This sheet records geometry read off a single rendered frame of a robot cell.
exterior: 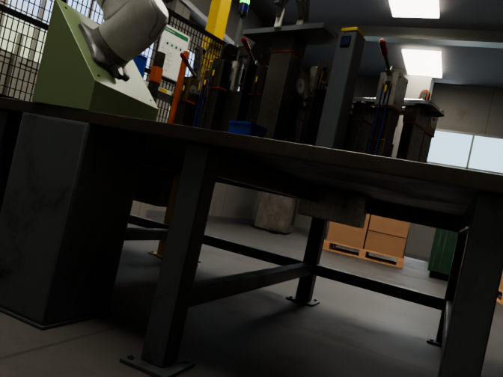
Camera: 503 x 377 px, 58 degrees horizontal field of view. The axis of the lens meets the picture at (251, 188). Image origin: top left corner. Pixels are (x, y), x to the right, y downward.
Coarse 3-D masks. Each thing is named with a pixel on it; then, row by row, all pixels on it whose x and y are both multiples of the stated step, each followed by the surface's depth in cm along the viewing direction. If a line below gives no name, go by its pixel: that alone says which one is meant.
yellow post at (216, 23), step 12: (216, 0) 313; (228, 0) 316; (216, 12) 312; (228, 12) 317; (216, 24) 311; (204, 36) 316; (216, 36) 312; (204, 48) 314; (216, 48) 314; (204, 60) 312; (204, 72) 310; (168, 204) 314; (168, 216) 312; (156, 252) 318
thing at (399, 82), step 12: (396, 72) 155; (384, 84) 157; (396, 84) 154; (384, 96) 156; (396, 96) 155; (384, 108) 156; (396, 108) 157; (384, 120) 156; (396, 120) 160; (372, 132) 156; (384, 132) 155; (372, 144) 157; (384, 144) 154
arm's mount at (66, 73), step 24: (72, 24) 153; (96, 24) 171; (48, 48) 152; (72, 48) 149; (48, 72) 151; (72, 72) 148; (96, 72) 148; (48, 96) 150; (72, 96) 147; (96, 96) 146; (120, 96) 156; (144, 96) 172
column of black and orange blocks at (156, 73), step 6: (156, 54) 245; (162, 54) 246; (156, 60) 244; (162, 60) 246; (156, 66) 244; (162, 66) 247; (150, 72) 246; (156, 72) 244; (150, 78) 245; (156, 78) 245; (150, 84) 245; (156, 84) 246; (150, 90) 244; (156, 90) 246
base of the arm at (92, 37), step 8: (80, 24) 156; (88, 32) 156; (96, 32) 154; (88, 40) 154; (96, 40) 154; (88, 48) 153; (96, 48) 153; (104, 48) 154; (96, 56) 151; (104, 56) 155; (112, 56) 155; (104, 64) 155; (112, 64) 157; (120, 64) 158; (112, 72) 157; (120, 72) 156
